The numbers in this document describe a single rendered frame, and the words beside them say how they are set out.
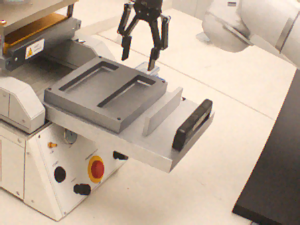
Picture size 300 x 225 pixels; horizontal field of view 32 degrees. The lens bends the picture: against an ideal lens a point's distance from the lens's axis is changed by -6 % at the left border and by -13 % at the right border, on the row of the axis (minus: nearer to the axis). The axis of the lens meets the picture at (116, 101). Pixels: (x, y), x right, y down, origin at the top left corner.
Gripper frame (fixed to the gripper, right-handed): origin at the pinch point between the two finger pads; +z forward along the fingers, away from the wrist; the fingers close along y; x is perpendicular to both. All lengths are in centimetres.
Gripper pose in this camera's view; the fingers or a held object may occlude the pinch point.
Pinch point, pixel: (138, 55)
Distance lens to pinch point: 158.8
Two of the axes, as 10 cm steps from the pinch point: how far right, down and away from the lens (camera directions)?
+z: -1.5, 8.5, 5.0
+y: 8.5, 3.7, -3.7
